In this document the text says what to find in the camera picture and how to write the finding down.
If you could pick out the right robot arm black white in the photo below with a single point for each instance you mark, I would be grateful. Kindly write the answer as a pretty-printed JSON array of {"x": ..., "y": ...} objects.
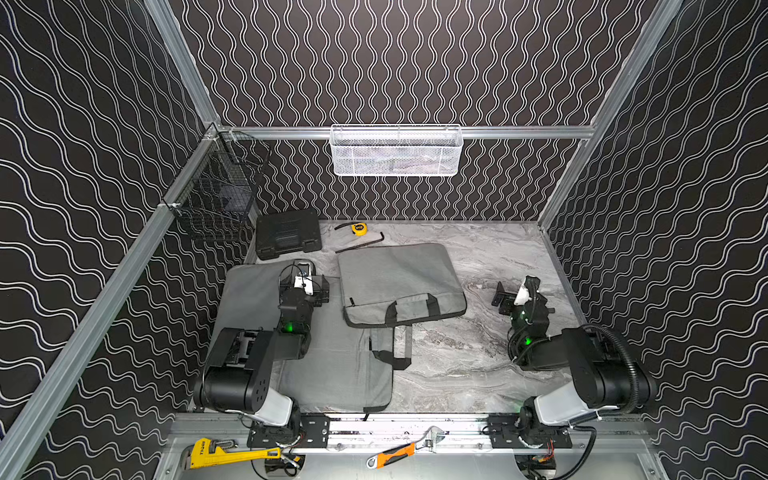
[{"x": 606, "y": 377}]

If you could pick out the yellow pipe wrench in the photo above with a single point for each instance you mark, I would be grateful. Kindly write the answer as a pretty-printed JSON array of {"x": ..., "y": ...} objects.
[{"x": 205, "y": 453}]

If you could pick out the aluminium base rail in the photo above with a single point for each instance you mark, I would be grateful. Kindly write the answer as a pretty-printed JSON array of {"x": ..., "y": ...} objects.
[{"x": 464, "y": 433}]

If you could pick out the orange adjustable wrench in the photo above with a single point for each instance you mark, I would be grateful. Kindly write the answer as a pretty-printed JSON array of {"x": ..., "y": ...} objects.
[{"x": 428, "y": 441}]

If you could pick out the black plastic tool case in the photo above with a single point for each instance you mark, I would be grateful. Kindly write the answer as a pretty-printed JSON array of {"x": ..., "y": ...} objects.
[{"x": 287, "y": 232}]

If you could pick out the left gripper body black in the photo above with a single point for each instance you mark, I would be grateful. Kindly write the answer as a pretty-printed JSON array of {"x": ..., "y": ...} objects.
[{"x": 306, "y": 291}]

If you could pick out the grey zippered laptop bag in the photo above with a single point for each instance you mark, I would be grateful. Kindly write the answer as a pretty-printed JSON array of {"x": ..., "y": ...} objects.
[{"x": 390, "y": 286}]

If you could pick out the yellow tape measure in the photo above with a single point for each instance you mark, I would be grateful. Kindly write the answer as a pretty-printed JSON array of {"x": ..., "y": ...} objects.
[{"x": 358, "y": 228}]

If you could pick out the black wire basket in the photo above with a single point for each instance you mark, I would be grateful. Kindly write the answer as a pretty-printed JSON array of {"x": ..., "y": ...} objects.
[{"x": 218, "y": 204}]

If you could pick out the white wire mesh basket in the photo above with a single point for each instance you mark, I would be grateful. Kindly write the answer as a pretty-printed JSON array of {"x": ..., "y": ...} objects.
[{"x": 390, "y": 150}]

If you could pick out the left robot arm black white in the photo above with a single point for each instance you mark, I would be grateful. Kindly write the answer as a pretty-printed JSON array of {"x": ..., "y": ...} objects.
[{"x": 236, "y": 375}]

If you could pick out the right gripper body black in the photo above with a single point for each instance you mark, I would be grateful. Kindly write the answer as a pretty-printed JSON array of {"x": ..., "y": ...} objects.
[{"x": 522, "y": 305}]

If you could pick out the black hex key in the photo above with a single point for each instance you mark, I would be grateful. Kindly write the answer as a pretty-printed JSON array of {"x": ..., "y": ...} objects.
[{"x": 365, "y": 242}]

